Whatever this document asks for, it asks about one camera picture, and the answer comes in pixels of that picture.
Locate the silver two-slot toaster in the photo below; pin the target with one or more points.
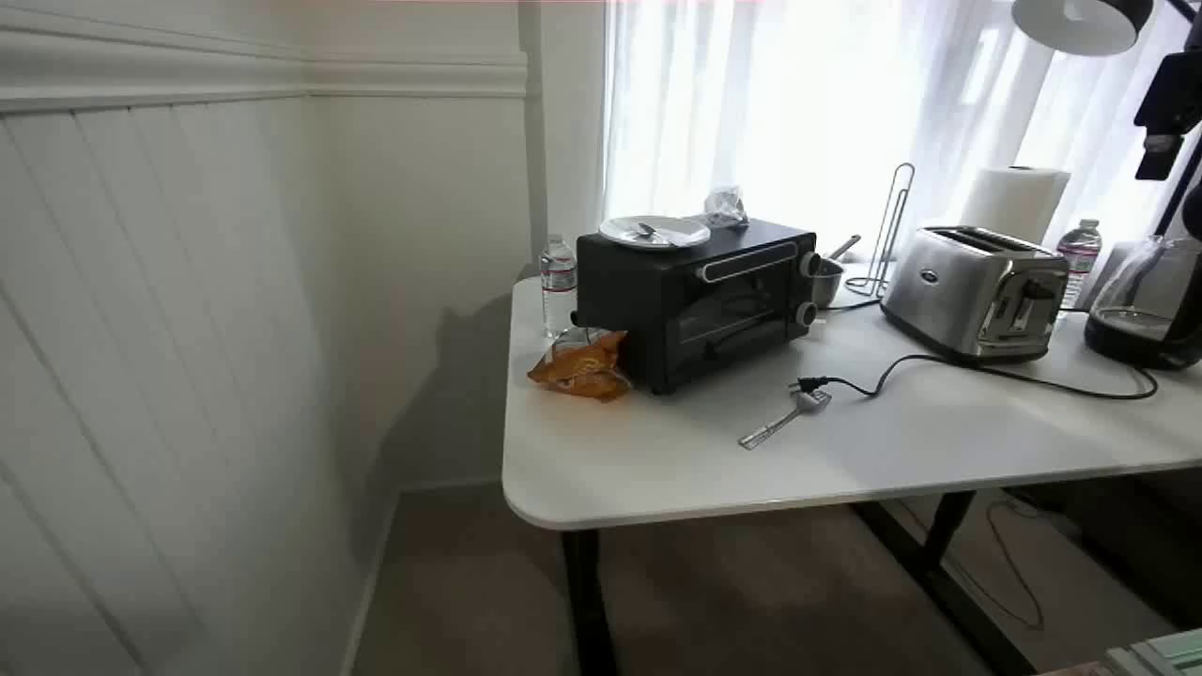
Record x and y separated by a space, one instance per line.
977 295

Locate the black toaster oven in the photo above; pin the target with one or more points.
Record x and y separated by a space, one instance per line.
697 309

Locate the orange snack bag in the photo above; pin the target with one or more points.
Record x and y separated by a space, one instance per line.
587 370

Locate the clear water bottle left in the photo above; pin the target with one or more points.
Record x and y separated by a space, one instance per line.
559 287

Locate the clear water bottle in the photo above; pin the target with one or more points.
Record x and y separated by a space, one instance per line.
559 287
1081 249

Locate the white plate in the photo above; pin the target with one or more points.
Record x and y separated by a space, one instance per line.
650 231

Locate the crumpled clear plastic wrap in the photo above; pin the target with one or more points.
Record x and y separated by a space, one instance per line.
727 210

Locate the metal spoon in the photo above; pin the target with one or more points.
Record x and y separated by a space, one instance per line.
803 402

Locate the white paper towel roll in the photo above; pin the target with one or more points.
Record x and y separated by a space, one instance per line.
1017 200

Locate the clear water bottle right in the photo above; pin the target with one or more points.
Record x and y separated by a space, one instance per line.
1081 249

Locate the black desk lamp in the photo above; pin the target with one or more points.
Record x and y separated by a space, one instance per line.
1104 27

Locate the wire paper towel holder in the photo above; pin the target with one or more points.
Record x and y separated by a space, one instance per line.
886 245

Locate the black table leg frame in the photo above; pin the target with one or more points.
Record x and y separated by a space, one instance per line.
920 558

